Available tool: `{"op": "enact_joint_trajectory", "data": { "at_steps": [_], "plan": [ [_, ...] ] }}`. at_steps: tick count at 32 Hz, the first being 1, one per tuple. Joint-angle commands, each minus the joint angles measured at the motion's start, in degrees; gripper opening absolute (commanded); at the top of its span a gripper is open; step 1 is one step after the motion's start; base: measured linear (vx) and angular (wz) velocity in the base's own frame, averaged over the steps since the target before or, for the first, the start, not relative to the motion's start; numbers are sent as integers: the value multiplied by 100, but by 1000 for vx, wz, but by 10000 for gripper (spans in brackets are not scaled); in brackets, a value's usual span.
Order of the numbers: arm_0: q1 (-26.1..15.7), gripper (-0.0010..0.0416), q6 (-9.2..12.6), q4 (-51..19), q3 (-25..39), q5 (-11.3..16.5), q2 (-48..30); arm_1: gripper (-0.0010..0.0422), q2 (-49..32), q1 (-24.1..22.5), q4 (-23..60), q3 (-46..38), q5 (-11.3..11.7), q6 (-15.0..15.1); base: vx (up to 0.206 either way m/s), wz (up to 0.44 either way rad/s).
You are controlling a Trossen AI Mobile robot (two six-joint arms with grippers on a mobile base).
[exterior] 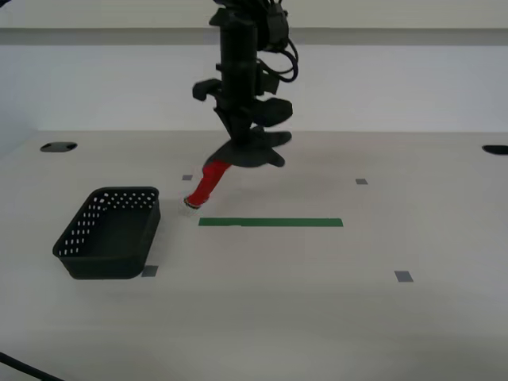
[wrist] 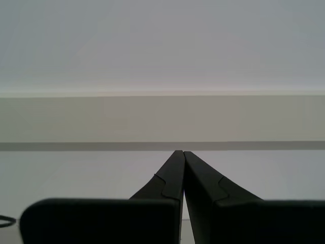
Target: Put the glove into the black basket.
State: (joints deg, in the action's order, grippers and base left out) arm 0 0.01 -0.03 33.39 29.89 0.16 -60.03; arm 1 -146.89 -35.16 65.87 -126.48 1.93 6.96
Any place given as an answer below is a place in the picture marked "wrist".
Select beige wall trim band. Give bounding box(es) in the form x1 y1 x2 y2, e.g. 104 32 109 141
0 95 325 151

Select black cable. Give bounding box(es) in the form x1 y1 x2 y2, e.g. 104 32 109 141
0 215 17 228

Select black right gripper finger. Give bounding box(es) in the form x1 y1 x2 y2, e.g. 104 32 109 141
19 150 185 244
183 151 325 244

